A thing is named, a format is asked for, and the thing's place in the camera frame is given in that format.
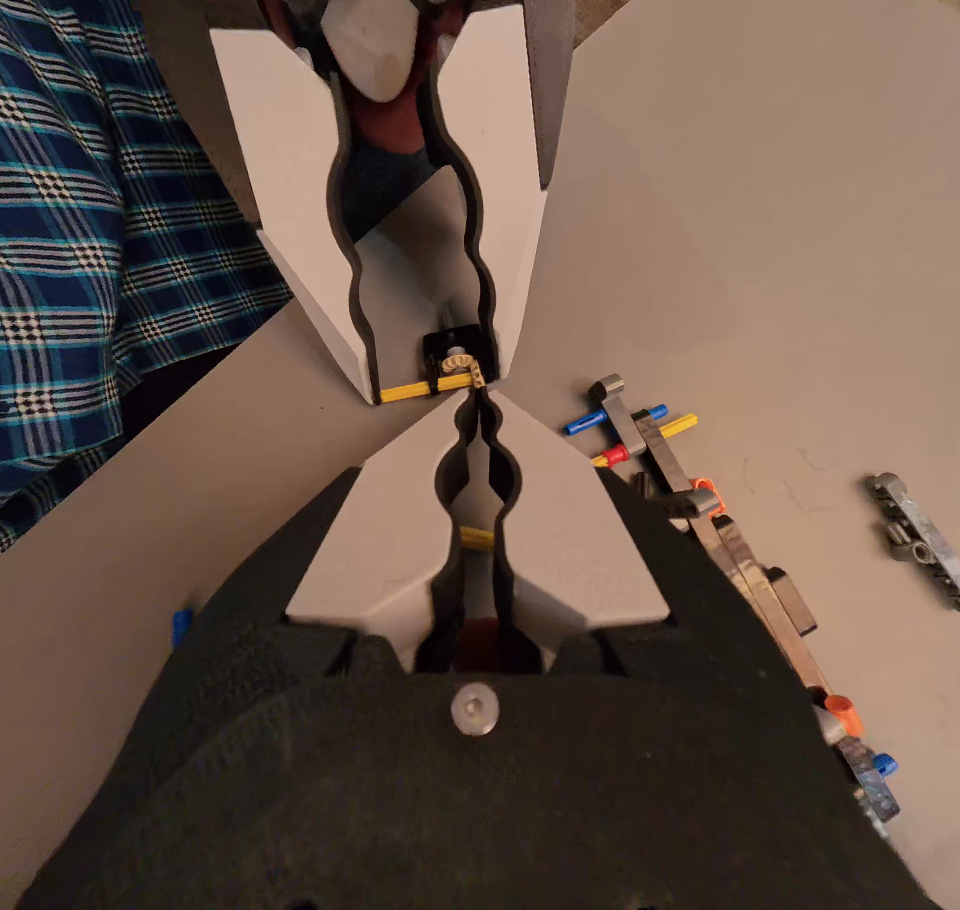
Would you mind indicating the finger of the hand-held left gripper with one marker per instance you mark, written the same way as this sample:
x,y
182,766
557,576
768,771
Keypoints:
x,y
285,174
502,174

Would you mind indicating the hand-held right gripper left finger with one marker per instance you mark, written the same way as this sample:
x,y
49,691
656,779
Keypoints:
x,y
367,550

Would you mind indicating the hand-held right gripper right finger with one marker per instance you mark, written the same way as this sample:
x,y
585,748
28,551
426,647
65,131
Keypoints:
x,y
577,550

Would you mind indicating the black lego gearbox yellow axle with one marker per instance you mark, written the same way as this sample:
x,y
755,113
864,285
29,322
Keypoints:
x,y
439,346

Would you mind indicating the small yellow lego piece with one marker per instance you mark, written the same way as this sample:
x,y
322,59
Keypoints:
x,y
476,538

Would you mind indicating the dark blue lego pin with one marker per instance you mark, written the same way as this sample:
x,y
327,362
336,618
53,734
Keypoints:
x,y
180,627

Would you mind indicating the grey lego beam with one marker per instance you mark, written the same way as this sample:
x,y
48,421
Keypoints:
x,y
922,542

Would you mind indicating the blue plaid shirt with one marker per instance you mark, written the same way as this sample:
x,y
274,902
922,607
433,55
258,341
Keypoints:
x,y
75,174

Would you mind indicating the black grey lego frame assembly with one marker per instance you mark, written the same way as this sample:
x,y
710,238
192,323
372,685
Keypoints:
x,y
660,452

